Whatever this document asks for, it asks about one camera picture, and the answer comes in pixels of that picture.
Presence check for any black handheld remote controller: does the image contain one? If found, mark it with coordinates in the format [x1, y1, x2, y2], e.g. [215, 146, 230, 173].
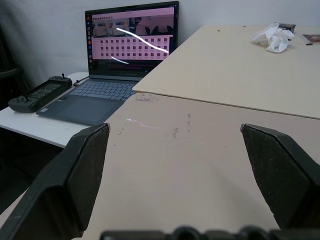
[8, 73, 73, 114]

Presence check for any small black box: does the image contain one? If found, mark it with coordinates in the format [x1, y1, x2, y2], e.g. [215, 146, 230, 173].
[274, 22, 297, 33]

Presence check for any beige board table mat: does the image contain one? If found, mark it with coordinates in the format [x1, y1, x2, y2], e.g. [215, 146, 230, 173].
[132, 24, 320, 120]

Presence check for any flat brown printed card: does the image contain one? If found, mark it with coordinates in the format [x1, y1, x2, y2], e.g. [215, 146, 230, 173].
[302, 33, 320, 43]

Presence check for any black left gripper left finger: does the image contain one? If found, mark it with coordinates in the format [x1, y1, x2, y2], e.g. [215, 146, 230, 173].
[0, 122, 111, 240]

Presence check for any crumpled white tissue paper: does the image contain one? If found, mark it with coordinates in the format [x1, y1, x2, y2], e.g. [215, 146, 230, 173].
[251, 23, 295, 54]

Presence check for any grey open laptop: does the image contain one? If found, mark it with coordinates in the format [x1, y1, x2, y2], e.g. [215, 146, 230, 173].
[36, 0, 180, 127]

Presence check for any white side table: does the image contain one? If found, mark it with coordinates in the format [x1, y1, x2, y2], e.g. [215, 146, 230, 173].
[0, 71, 126, 149]

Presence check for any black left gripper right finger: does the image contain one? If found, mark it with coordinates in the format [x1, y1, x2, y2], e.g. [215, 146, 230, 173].
[240, 123, 320, 230]

